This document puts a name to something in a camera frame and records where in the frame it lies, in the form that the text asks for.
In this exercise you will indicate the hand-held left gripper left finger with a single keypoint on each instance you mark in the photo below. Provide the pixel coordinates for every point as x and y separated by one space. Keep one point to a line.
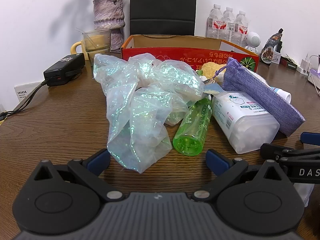
98 162

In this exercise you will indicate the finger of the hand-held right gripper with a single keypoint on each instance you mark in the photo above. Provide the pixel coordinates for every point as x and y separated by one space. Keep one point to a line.
272 151
310 138

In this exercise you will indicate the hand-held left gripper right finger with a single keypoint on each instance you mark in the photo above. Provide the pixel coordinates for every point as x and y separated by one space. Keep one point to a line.
217 162

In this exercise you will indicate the green spray bottle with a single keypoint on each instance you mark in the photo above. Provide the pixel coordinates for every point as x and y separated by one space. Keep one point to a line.
192 130

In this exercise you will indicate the white cotton swab box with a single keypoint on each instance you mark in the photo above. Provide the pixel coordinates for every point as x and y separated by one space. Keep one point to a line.
237 115

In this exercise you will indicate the white tube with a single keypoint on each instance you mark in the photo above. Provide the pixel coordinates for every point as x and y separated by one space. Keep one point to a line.
282 93

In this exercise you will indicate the purple fabric pouch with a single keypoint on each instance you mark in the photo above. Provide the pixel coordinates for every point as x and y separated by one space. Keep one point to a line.
262 97

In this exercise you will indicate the iridescent plastic bag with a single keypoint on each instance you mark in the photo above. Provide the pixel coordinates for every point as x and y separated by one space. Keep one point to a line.
140 110

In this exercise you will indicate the light blue paper tag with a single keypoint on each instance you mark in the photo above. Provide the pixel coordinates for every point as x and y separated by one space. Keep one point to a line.
213 88

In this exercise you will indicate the yellow and white plush toy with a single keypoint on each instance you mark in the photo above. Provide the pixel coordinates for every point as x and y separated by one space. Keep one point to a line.
212 68

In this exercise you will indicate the red orange cardboard box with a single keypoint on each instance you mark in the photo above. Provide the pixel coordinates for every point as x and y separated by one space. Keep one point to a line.
175 52

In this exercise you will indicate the brown wooden desktop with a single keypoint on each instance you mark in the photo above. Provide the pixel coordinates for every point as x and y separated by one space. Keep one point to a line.
62 120

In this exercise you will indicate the purple tissue pack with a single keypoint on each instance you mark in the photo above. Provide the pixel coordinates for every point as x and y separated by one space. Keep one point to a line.
316 76

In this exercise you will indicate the white charger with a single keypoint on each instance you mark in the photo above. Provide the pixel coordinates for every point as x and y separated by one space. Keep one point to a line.
303 67

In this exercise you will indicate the dark red box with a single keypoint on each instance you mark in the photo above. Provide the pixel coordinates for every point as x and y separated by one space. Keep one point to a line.
288 64

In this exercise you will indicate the small white box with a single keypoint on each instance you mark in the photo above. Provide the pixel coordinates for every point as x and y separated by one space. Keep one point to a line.
276 57

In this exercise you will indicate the small black object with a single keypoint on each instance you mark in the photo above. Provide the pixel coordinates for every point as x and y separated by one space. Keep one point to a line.
280 47

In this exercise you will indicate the dark sauce pouch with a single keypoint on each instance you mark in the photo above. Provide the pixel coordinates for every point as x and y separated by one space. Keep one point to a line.
270 50

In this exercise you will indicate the black power bank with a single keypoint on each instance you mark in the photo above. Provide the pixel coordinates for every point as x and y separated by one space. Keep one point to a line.
62 70

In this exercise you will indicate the white robot figure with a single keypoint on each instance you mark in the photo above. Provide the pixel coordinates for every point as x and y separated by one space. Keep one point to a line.
253 40

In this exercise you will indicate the yellow mug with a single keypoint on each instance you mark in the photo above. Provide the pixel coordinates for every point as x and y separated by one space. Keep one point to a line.
72 47

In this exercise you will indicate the clear glass cup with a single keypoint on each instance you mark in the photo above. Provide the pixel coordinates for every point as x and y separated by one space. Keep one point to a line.
97 40

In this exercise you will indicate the clear water bottle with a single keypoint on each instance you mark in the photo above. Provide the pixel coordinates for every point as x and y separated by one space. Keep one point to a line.
241 27
228 22
214 22

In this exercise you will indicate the purple textured vase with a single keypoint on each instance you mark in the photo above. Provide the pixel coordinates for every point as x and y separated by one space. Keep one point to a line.
107 12

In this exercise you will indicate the black paper bag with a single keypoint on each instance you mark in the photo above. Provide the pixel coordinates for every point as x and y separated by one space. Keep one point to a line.
162 5

